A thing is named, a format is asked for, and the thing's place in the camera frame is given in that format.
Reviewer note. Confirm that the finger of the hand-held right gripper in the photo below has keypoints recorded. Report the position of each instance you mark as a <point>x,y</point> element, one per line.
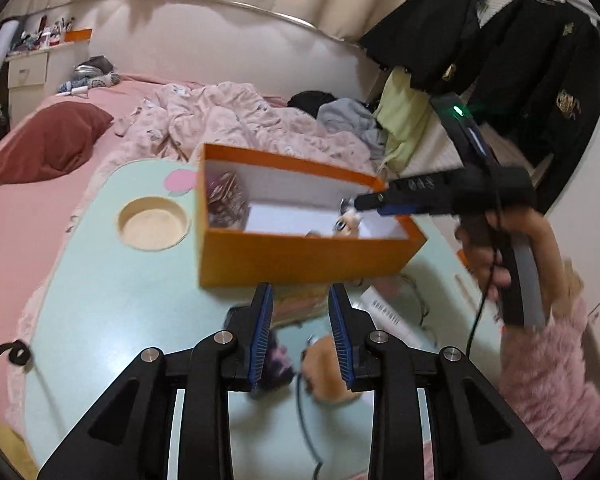
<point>405,208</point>
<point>425,184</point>

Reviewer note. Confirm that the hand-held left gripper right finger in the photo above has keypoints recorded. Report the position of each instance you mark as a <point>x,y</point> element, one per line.
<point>341,345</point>

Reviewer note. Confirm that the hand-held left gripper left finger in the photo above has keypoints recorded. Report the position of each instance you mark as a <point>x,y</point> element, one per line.
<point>262,340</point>

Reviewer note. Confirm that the pink heart-shaped case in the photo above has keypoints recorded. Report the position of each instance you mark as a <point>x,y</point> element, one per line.
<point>279,360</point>

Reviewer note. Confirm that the orange cardboard box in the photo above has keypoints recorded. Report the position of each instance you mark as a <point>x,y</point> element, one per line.
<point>280,260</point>

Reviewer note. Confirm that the person's right forearm pink sleeve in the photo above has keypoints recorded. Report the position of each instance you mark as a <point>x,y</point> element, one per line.
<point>550,385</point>

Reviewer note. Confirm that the person's right hand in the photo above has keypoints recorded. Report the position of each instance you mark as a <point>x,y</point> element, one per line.
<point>485,265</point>

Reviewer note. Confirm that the brown plush hamster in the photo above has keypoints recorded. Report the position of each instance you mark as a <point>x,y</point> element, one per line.
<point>317,365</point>

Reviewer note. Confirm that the white cosmetic tube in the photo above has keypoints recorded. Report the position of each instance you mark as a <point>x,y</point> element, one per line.
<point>385,312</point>

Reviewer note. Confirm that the yellow-green garment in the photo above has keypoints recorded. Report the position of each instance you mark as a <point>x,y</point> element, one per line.
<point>405,110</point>

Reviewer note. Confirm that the grey-blue garment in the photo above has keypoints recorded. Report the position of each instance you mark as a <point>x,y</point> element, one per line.
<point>350,120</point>

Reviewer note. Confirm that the black jacket with gold embroidery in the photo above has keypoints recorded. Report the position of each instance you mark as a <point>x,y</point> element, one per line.
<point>540,60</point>

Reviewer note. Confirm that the black garment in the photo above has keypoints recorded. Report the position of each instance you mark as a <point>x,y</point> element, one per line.
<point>310,100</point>

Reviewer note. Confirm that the black case with red print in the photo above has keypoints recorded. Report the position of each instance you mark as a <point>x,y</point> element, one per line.
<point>225,200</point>

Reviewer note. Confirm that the black hanging jacket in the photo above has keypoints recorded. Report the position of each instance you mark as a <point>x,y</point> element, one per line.
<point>430,25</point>

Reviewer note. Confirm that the pink floral blanket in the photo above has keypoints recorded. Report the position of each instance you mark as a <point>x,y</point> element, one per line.
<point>220,115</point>

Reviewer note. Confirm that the pink bed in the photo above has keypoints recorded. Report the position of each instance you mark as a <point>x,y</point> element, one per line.
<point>10,240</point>

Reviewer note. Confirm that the yellow cloth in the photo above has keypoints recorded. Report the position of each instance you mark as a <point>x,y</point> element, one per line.
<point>10,450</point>

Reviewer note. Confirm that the dark red pillow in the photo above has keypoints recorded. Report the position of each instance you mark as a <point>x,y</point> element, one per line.
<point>50,140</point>

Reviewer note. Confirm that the grey cloth bundle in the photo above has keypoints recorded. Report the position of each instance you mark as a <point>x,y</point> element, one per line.
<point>92,72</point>

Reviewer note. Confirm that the cream nightstand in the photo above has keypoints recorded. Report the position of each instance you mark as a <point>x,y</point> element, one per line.
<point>27,72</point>

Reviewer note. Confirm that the small orange box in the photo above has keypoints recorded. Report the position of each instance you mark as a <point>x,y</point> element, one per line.
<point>77,35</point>

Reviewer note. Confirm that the cluster of small bottles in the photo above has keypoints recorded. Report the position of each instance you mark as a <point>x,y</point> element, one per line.
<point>40,35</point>

